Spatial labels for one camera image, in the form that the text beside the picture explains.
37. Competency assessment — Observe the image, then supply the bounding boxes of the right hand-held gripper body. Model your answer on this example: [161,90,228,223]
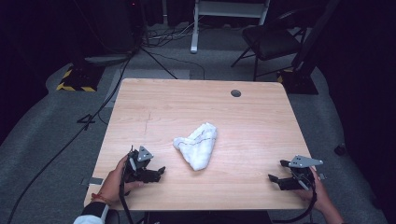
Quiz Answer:
[288,154,324,190]

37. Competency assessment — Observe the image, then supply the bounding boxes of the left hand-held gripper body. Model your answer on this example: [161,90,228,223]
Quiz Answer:
[124,145,156,185]

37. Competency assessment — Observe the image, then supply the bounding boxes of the white towel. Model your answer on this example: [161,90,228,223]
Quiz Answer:
[172,121,219,172]

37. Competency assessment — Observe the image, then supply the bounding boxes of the person's right hand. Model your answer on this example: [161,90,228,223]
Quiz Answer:
[293,166,332,213]

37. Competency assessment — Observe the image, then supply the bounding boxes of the person's left hand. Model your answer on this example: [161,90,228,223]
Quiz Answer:
[97,154,145,206]

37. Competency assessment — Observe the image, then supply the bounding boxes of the small black floor object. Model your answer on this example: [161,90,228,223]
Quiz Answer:
[333,143,347,157]

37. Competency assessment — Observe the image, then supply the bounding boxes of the black folding chair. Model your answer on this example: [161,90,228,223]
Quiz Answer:
[231,8,312,82]

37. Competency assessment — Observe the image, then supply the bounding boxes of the dark slanted stand pole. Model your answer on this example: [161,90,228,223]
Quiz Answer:
[292,0,342,73]

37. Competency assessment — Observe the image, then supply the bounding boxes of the dark equipment tower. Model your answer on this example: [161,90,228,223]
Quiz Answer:
[71,0,148,66]

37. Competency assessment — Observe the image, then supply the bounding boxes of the right hand-held gripper black cable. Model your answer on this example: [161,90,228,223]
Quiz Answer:
[272,180,318,224]

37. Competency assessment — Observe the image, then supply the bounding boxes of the hand-held gripper black cable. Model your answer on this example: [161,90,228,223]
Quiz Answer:
[119,164,135,224]
[272,180,318,224]

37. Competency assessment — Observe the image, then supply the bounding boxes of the left hand-held gripper black cable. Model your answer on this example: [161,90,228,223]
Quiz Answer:
[119,164,135,224]

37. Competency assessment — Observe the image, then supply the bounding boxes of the long black floor cable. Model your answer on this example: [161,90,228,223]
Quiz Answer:
[7,52,134,224]

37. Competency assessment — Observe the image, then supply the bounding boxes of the black yellow striped base plate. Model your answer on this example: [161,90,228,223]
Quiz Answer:
[55,63,106,92]
[276,68,319,95]

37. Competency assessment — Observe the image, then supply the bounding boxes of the thin black floor cable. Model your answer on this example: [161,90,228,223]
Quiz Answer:
[139,46,206,81]

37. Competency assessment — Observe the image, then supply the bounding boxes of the bundle of floor cables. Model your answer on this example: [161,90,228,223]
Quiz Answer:
[141,18,200,49]

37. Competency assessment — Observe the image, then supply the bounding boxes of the white metal desk frame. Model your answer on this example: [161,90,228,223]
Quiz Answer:
[190,0,271,54]

